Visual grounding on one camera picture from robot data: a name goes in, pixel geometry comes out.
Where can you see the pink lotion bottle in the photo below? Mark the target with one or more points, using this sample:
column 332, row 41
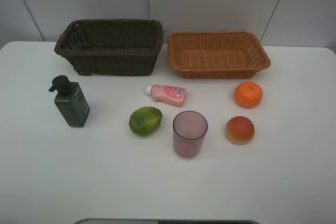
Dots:
column 167, row 94

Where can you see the green lime fruit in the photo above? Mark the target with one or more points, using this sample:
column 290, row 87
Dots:
column 144, row 121

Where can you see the translucent purple plastic cup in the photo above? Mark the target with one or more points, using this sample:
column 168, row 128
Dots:
column 189, row 130

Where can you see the red yellow peach fruit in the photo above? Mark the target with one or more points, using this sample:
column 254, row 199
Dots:
column 239, row 130

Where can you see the orange tangerine fruit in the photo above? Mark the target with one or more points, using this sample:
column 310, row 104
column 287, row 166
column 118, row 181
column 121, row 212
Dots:
column 248, row 94

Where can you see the orange wicker basket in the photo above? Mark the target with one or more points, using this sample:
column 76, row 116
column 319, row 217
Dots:
column 216, row 54

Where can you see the dark brown wicker basket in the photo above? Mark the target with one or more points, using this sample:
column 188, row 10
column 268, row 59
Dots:
column 111, row 47

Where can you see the dark green pump bottle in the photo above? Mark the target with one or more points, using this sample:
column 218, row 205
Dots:
column 70, row 101

